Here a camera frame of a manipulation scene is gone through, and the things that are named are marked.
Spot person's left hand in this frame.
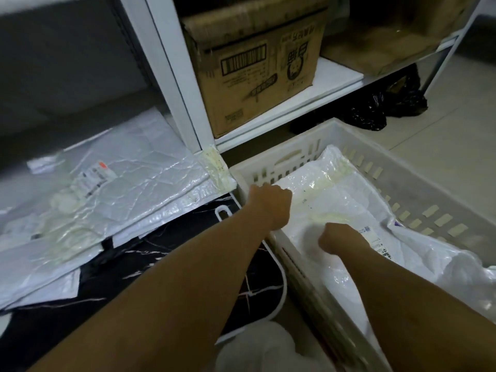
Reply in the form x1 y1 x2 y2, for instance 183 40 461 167
247 184 293 231

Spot white plastic basket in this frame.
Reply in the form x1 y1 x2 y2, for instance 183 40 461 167
229 118 496 372

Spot person's white shorts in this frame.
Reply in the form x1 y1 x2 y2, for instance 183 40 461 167
215 321 338 372

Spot black marble lap table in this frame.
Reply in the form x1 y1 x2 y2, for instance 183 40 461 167
0 195 287 372

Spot white metal shelf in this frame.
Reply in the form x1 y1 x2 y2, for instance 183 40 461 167
0 0 496 154

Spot person's right hand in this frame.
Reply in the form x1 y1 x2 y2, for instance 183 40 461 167
318 222 371 256

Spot small brown cardboard box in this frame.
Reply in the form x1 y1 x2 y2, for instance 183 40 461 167
422 0 481 39

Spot white mailer yellow sticker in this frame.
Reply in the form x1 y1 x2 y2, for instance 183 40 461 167
0 236 103 306

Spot small white bubble mailer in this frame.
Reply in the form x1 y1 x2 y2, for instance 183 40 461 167
15 267 82 311

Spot person's left forearm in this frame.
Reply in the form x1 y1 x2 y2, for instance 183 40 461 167
29 209 280 372

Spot dark cardboard box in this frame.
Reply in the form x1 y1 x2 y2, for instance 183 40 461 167
321 26 441 76

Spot person's right forearm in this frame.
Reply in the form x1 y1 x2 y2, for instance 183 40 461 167
337 245 496 372

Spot large white bubble mailer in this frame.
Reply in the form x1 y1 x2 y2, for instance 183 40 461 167
273 145 496 345

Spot black plastic bag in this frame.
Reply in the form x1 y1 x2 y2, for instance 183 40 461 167
340 64 429 131

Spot narrow white mailer taped end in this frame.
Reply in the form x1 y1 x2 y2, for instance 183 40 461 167
112 147 238 249

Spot cardboard box with black print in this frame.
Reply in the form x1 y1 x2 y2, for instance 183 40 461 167
181 0 328 139

